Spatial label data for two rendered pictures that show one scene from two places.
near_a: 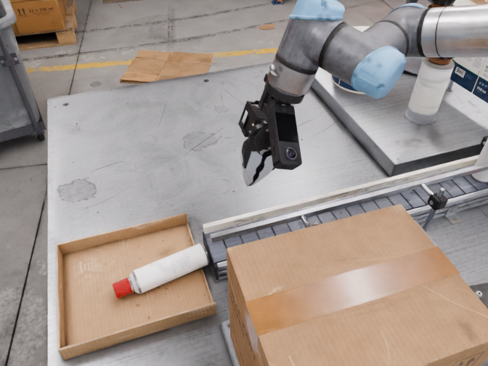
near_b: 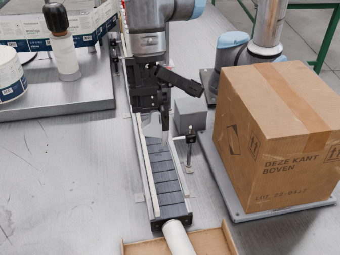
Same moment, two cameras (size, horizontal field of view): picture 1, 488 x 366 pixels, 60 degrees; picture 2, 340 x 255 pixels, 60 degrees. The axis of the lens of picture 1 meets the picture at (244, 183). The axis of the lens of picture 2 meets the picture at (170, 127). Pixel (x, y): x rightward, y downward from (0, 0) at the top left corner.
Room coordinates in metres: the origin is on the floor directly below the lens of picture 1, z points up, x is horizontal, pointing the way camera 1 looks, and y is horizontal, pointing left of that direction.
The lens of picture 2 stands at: (0.53, 0.49, 1.52)
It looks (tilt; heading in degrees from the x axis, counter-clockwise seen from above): 40 degrees down; 277
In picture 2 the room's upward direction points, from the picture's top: straight up
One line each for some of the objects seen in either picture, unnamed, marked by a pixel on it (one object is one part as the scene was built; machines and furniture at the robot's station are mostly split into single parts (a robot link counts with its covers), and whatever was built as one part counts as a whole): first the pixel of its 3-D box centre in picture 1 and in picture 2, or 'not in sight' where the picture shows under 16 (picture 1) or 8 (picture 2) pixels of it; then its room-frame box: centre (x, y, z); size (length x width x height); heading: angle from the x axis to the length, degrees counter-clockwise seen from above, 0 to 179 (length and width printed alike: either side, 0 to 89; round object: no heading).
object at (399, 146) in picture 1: (437, 86); (37, 62); (1.30, -0.68, 0.86); 0.80 x 0.67 x 0.05; 109
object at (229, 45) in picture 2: not in sight; (232, 51); (0.42, -0.58, 1.02); 0.13 x 0.12 x 0.14; 139
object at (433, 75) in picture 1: (434, 72); (62, 43); (1.08, -0.54, 1.03); 0.09 x 0.09 x 0.30
